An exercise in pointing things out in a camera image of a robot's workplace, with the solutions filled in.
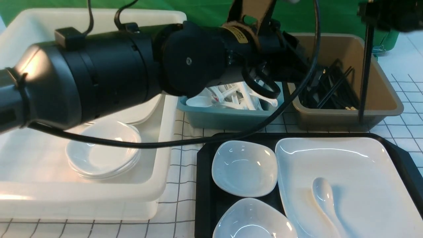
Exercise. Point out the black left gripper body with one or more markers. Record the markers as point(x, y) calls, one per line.
point(258, 52)

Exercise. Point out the white bowl tray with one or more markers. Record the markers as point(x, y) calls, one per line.
point(252, 218)
point(245, 169)

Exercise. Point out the white ceramic spoon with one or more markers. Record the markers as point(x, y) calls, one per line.
point(323, 196)

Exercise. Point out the large white square plate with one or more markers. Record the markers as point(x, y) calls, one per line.
point(370, 198)

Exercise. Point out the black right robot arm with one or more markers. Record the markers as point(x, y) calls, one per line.
point(399, 15)

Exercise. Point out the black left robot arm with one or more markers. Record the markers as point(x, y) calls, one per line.
point(77, 78)

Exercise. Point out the top stacked plate in tub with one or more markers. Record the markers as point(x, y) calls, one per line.
point(133, 115)

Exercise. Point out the pile of black chopsticks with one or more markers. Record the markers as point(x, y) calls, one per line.
point(329, 88)

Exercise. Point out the white spoon front left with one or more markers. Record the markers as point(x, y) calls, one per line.
point(206, 101)

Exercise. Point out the teal plastic bin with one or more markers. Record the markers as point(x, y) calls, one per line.
point(256, 108)

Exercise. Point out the metal binder clip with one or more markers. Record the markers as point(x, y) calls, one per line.
point(378, 50)

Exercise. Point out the brown plastic bin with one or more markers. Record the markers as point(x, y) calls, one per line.
point(381, 98)

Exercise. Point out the black serving tray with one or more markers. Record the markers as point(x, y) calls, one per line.
point(212, 202)

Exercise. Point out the checkered white tablecloth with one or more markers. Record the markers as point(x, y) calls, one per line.
point(180, 172)

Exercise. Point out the top stacked bowl in tub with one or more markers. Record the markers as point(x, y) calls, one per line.
point(99, 161)

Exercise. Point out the large white plastic tub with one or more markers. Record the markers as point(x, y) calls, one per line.
point(36, 180)

